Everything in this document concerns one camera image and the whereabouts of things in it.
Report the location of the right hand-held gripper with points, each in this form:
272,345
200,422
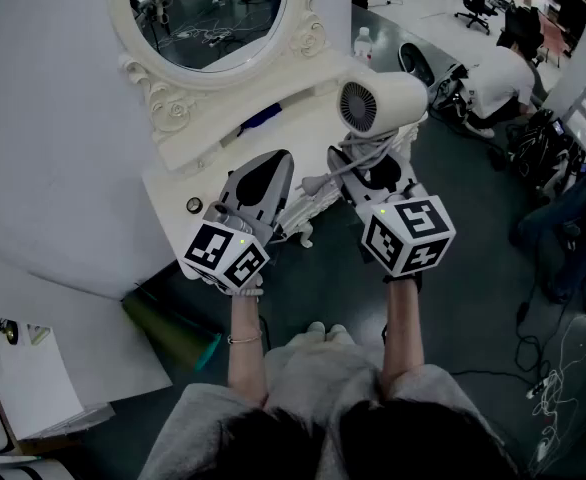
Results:
408,238

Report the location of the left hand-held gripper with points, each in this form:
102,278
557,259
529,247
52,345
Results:
245,203

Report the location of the white ornate dressing table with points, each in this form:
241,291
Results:
273,135

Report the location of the white hair dryer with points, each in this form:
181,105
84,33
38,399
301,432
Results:
398,98

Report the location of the person's left forearm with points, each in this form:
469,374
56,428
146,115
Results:
245,368

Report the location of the person's right forearm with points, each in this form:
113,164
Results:
403,328

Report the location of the small round black tin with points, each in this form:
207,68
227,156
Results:
194,205

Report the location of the blue comb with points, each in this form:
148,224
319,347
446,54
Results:
260,118

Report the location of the clear plastic water bottle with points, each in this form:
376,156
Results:
363,48

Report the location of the grey oval shell case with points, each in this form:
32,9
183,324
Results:
415,60

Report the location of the white open equipment case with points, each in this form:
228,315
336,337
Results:
450,90

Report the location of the person's left white shoe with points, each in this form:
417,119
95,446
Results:
312,332

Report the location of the person's white shoe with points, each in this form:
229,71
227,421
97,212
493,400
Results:
312,332
339,334

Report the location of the green rolled mat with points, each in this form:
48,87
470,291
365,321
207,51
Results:
168,328

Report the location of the black power adapter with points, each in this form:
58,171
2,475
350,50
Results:
497,158

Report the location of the person's right white shoe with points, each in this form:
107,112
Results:
339,334

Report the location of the person's grey dress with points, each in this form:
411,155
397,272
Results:
313,378

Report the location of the white foam board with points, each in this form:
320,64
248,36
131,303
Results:
73,348

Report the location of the white power strip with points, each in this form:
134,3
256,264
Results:
540,387

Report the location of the oval mirror with ornate frame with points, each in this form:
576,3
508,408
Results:
208,18

